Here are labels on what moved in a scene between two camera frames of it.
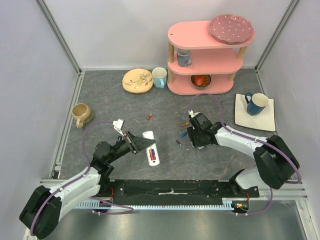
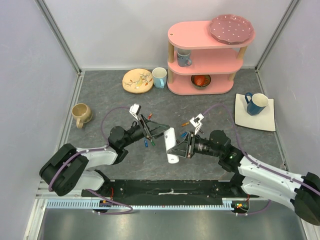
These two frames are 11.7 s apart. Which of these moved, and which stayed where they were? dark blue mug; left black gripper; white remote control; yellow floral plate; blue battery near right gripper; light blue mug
Moved: white remote control; left black gripper
Stayed: yellow floral plate; blue battery near right gripper; dark blue mug; light blue mug
